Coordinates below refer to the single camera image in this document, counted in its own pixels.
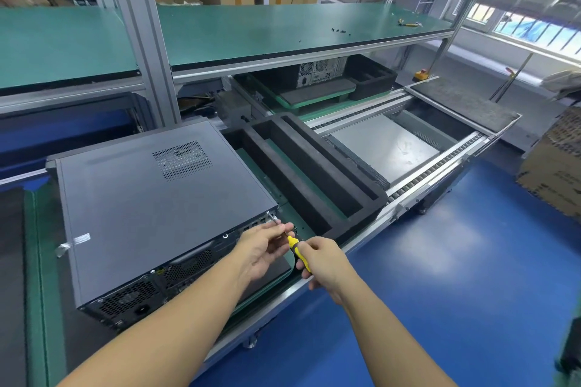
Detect stack of green plastic pallets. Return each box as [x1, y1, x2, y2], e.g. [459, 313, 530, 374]
[556, 305, 581, 374]

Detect dark grey computer case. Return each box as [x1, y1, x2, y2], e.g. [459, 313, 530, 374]
[45, 117, 296, 331]

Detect person's left hand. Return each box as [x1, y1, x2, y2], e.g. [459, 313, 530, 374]
[229, 219, 297, 285]

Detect slim aluminium frame post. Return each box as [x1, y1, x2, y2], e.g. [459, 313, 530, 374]
[427, 0, 505, 75]

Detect aluminium conveyor frame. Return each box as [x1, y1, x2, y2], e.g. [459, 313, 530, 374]
[191, 128, 523, 374]

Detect yellow black handled screwdriver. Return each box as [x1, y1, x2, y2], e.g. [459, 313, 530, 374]
[269, 212, 314, 276]

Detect person's right forearm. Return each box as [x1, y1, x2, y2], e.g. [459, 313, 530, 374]
[336, 278, 473, 387]

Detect distant computer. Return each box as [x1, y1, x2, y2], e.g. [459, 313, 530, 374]
[295, 57, 348, 89]

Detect thick aluminium frame post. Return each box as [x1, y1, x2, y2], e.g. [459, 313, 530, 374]
[98, 0, 183, 129]

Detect grey padded green pallet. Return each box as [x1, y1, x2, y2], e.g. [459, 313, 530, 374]
[405, 78, 523, 137]

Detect person's left forearm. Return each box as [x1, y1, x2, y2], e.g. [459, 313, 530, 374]
[56, 259, 264, 387]

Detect long green workbench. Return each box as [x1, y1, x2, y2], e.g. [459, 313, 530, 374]
[0, 3, 455, 93]

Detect green pallet dark mat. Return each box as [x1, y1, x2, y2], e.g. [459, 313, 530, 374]
[275, 78, 358, 111]

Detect large brown cardboard carton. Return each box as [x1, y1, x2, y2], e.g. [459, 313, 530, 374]
[516, 105, 581, 220]

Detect grey metal conveyor plate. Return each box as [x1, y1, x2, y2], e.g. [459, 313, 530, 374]
[327, 110, 473, 186]

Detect person's right hand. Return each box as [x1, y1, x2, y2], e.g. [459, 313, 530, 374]
[292, 235, 357, 304]

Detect black divided foam tray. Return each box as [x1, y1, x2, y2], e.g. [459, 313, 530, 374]
[222, 112, 390, 242]

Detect blue plastic crate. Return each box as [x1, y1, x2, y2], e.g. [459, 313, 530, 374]
[0, 110, 137, 175]

